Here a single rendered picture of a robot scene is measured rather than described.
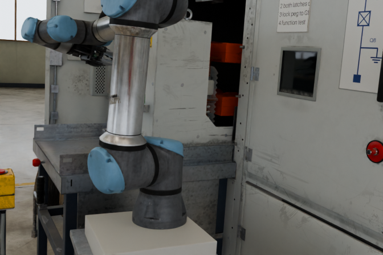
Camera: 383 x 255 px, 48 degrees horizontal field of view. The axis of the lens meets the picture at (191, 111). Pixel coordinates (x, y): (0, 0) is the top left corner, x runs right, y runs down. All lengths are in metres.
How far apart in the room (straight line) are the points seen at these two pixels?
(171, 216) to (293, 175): 0.46
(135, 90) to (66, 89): 1.18
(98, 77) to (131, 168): 0.94
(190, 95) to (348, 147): 0.64
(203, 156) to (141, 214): 0.57
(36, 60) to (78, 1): 10.68
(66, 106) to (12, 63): 10.59
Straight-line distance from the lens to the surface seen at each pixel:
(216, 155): 1.69
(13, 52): 12.73
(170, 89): 1.58
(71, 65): 2.16
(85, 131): 2.04
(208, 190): 1.70
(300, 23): 1.41
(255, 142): 1.58
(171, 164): 1.13
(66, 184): 1.46
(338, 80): 1.28
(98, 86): 1.93
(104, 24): 1.32
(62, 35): 1.31
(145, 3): 0.99
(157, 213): 1.15
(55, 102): 2.16
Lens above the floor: 1.27
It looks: 8 degrees down
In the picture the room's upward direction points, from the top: 4 degrees clockwise
